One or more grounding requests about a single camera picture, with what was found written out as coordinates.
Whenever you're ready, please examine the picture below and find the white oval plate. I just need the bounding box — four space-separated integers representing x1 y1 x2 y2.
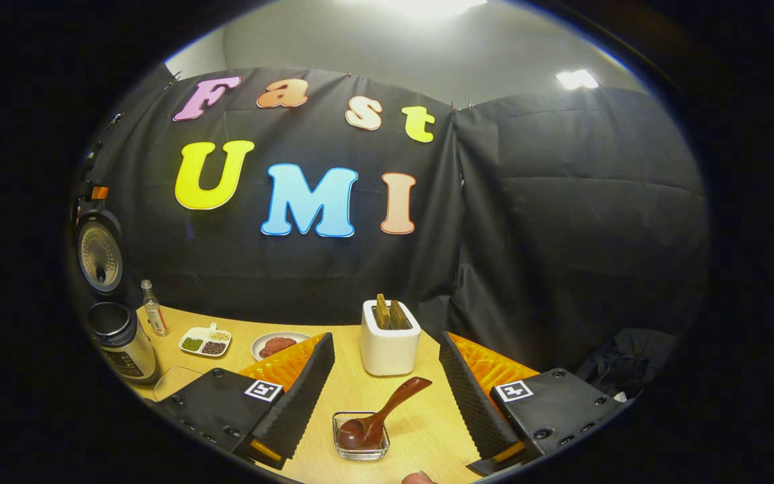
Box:
251 331 312 362

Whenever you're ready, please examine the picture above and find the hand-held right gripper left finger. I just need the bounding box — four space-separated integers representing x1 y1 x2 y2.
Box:
155 331 336 471

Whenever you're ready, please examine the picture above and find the brown wooden spoon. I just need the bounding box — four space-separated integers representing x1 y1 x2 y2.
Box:
337 376 433 451

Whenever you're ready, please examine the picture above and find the large ceiling light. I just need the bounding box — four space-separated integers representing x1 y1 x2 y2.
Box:
374 0 488 17

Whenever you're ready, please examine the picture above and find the white utensil holder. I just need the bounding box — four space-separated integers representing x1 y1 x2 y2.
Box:
360 300 422 376

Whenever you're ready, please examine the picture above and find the white divided bean dish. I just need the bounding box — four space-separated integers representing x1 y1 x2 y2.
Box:
179 323 232 358

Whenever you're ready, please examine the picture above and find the small glass bottle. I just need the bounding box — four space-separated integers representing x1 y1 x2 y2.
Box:
140 280 169 337

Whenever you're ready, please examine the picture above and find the small ceiling light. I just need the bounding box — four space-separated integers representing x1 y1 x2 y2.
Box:
555 69 601 91

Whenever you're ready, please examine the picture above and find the dark cloth bundle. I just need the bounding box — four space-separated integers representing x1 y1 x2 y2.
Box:
575 328 682 403

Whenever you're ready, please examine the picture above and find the clear glass container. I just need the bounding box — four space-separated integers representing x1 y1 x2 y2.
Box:
153 366 205 402

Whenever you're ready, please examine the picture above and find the metal wire chopstick holder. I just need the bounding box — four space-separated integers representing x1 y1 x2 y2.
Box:
333 411 391 461

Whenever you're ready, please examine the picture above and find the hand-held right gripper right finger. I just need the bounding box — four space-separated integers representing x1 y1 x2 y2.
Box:
439 331 626 478

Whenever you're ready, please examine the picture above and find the grey rice cooker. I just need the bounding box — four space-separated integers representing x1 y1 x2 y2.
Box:
75 208 159 384

